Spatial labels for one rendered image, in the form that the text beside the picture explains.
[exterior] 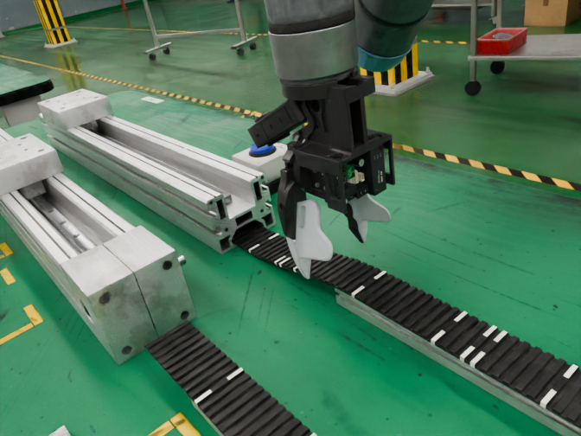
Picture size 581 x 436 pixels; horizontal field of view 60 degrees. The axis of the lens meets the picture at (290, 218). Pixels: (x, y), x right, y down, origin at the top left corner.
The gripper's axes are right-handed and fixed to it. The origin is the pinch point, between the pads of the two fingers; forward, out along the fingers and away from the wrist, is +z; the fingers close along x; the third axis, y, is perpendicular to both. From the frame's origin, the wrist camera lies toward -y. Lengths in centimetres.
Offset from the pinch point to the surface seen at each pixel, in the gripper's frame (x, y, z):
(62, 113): -5, -75, -7
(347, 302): -2.0, 3.9, 4.3
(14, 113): 6, -203, 15
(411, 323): -2.2, 12.9, 2.0
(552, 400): -2.1, 26.1, 2.2
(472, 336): -0.1, 18.0, 2.0
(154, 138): 2.9, -48.8, -3.2
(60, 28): 264, -1012, 51
